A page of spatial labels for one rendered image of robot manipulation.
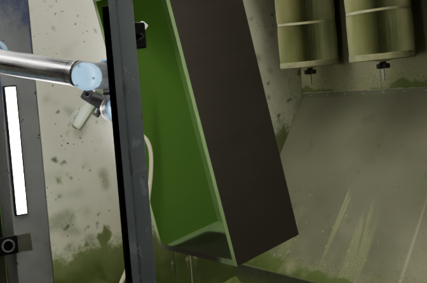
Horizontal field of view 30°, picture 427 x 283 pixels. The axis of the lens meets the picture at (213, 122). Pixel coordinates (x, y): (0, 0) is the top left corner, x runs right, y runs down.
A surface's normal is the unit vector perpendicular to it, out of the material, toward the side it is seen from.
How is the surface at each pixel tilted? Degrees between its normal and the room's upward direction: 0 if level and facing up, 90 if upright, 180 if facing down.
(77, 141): 90
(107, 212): 90
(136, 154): 90
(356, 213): 57
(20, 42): 90
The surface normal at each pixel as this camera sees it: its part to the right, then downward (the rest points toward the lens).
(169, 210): 0.58, 0.00
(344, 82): -0.83, 0.10
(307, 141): -0.74, -0.46
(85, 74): -0.36, 0.09
